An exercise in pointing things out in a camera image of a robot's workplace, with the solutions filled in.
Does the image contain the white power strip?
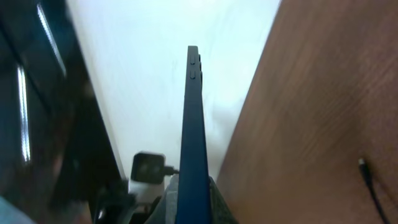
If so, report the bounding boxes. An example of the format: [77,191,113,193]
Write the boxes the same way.
[128,180,165,203]

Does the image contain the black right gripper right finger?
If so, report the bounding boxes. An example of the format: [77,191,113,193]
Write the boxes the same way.
[209,177,238,224]

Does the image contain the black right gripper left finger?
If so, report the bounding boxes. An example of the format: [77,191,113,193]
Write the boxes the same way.
[145,174,179,224]

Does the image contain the blue Galaxy smartphone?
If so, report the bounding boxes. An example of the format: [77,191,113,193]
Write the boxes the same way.
[175,45,212,224]

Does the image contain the black dark monitor panel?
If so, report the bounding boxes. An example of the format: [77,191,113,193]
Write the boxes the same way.
[1,0,120,223]

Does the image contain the black charger adapter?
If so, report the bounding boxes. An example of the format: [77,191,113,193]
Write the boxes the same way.
[130,152,179,185]

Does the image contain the black charger cable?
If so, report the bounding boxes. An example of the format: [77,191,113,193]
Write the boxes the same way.
[357,157,392,224]

